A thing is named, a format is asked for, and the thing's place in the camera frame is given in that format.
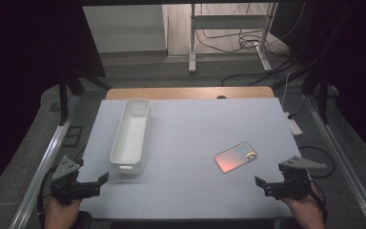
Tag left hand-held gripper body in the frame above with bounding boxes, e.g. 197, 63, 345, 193
51, 156, 101, 205

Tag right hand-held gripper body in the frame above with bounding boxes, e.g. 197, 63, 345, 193
263, 156, 328, 201

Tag iridescent phone case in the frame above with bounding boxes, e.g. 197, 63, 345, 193
213, 141, 258, 175

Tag person's left hand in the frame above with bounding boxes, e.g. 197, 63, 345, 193
43, 198, 84, 229

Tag person's right hand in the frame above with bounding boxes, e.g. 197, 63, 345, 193
279, 183, 327, 229

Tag person's left leg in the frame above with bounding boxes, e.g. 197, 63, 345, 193
75, 211, 93, 229

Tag black floor frames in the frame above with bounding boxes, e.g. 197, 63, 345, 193
61, 125, 85, 148

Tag long white plastic bin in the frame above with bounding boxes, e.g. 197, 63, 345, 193
109, 98, 153, 176

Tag white power strip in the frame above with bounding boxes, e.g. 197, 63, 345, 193
284, 112, 303, 137

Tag white table mat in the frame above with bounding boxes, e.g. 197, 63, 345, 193
77, 97, 301, 220

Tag black metal stand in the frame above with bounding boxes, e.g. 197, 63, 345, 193
57, 71, 112, 126
271, 3, 342, 125

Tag wooden table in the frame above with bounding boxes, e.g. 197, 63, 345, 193
105, 85, 275, 101

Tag white cabinet panel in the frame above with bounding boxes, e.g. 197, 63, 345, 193
82, 4, 169, 53

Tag left hand-held gripper cable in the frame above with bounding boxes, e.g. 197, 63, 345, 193
36, 144, 89, 223

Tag hand-held gripper cable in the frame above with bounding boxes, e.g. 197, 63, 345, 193
36, 144, 89, 223
311, 180, 329, 220

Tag right hand-held gripper cable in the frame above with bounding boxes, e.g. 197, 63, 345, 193
311, 180, 329, 220

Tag aluminium rail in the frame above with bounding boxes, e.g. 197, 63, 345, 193
304, 94, 366, 229
9, 94, 81, 229

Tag looped black floor cable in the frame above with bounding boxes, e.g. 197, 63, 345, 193
298, 145, 336, 179

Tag thin white cable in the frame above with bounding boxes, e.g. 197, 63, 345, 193
281, 72, 292, 113

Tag tangle of black cables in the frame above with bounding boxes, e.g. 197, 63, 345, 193
195, 3, 309, 88

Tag white desk frame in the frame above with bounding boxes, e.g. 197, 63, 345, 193
188, 3, 278, 74

